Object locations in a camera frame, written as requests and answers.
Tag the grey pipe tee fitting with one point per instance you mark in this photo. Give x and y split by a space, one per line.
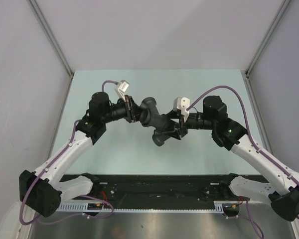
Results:
158 138

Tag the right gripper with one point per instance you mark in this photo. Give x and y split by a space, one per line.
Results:
177 133

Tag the white slotted cable duct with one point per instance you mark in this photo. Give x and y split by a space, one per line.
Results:
216 207

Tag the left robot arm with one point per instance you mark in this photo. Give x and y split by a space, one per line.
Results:
42 189

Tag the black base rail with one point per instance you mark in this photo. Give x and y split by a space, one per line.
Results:
163 192

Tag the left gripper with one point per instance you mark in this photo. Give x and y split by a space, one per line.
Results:
133 111

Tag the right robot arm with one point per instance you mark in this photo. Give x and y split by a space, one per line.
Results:
281 191

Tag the large grey pipe adapter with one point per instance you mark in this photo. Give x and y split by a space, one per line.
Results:
150 118

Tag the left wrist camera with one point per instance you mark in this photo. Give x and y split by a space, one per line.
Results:
121 88

